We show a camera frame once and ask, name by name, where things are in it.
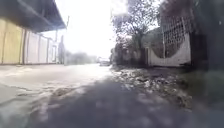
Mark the vehicle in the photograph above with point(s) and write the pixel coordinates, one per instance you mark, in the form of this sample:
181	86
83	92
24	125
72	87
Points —
104	62

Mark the grey cracked asphalt road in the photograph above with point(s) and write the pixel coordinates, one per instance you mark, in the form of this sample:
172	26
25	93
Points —
100	100

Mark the rubble strip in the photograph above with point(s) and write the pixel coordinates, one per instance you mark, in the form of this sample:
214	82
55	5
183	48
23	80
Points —
150	81

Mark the tree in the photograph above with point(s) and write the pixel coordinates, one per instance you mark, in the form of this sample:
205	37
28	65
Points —
136	20

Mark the pole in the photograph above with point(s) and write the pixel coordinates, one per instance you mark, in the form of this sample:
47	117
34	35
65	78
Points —
61	50

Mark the white gate with lattice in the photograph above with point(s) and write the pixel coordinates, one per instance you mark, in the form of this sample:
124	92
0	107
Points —
180	55

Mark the yellow and white building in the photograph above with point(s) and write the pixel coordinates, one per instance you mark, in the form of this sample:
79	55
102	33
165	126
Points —
13	46

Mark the low wall with bushes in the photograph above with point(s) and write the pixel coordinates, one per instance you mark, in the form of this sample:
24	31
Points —
128	55

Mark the dark wall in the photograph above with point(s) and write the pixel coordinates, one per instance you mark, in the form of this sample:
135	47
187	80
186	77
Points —
210	36

